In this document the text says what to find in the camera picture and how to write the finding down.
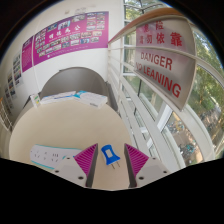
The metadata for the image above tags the white railing with wooden handrail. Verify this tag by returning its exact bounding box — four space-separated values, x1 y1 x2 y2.
107 7 224 174

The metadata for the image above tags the white-framed glass window wall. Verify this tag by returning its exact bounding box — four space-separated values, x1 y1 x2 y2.
123 0 224 161

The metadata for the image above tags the white power strip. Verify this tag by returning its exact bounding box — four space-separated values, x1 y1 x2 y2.
29 143 83 172

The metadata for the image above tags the large magenta photo poster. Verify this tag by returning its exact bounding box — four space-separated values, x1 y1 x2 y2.
32 11 110 66

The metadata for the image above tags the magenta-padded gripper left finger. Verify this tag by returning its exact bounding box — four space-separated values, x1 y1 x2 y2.
53 143 99 188

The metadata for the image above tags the narrow magenta text poster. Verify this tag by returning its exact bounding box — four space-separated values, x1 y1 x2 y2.
20 36 35 73

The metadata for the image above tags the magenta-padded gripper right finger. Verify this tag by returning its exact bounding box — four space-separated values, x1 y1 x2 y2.
123 143 172 188

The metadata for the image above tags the white photo wall panel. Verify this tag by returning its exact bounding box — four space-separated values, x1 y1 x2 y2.
12 53 24 88
6 71 16 99
3 87 11 109

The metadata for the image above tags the small white green box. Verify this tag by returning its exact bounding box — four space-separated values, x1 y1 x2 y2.
29 93 42 109

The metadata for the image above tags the grey sign with red lettering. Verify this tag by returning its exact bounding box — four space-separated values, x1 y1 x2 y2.
133 18 198 112

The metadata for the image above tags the small white stair railing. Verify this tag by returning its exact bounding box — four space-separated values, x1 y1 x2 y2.
0 96 14 133

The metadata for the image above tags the flat white blue box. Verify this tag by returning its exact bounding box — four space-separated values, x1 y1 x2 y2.
56 90 77 101
39 94 61 105

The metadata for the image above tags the large white blue box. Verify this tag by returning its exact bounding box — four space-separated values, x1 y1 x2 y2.
73 90 109 109

